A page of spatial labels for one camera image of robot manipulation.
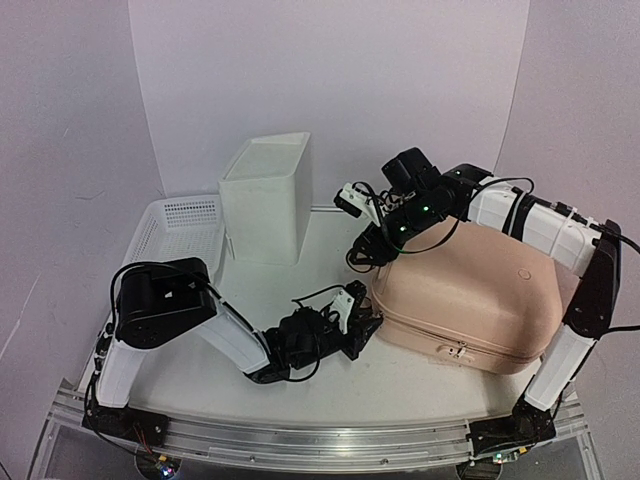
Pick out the aluminium front rail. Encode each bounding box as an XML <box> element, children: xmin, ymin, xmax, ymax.
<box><xmin>47</xmin><ymin>377</ymin><xmax>591</xmax><ymax>464</ymax></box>

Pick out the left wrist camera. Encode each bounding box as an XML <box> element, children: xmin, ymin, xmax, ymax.
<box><xmin>328</xmin><ymin>288</ymin><xmax>357</xmax><ymax>335</ymax></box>

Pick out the beige hard-shell suitcase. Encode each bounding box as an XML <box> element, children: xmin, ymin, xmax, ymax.
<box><xmin>371</xmin><ymin>220</ymin><xmax>563</xmax><ymax>375</ymax></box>

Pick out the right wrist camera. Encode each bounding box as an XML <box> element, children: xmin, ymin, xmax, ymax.
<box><xmin>333</xmin><ymin>183</ymin><xmax>380</xmax><ymax>226</ymax></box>

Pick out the white tall plastic bin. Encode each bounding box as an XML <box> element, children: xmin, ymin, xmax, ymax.
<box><xmin>219</xmin><ymin>132</ymin><xmax>313</xmax><ymax>266</ymax></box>

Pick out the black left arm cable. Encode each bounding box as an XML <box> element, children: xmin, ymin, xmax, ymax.
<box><xmin>107</xmin><ymin>262</ymin><xmax>351</xmax><ymax>384</ymax></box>

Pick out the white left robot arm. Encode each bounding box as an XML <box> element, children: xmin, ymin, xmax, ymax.
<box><xmin>82</xmin><ymin>257</ymin><xmax>383</xmax><ymax>454</ymax></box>

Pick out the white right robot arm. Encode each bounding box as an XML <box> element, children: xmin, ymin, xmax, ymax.
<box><xmin>335</xmin><ymin>148</ymin><xmax>622</xmax><ymax>458</ymax></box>

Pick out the white perforated plastic basket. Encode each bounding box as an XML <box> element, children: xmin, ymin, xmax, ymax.
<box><xmin>123</xmin><ymin>194</ymin><xmax>225</xmax><ymax>281</ymax></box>

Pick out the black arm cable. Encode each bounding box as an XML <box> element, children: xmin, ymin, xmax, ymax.
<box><xmin>107</xmin><ymin>262</ymin><xmax>351</xmax><ymax>384</ymax></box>
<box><xmin>389</xmin><ymin>177</ymin><xmax>640</xmax><ymax>334</ymax></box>

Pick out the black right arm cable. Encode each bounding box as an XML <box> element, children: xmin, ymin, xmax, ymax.
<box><xmin>389</xmin><ymin>177</ymin><xmax>640</xmax><ymax>334</ymax></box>

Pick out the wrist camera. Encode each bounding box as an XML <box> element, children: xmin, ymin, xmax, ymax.
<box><xmin>328</xmin><ymin>288</ymin><xmax>357</xmax><ymax>335</ymax></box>
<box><xmin>333</xmin><ymin>183</ymin><xmax>380</xmax><ymax>226</ymax></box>

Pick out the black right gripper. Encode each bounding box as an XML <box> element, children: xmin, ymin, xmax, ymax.
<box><xmin>348</xmin><ymin>191</ymin><xmax>447</xmax><ymax>267</ymax></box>

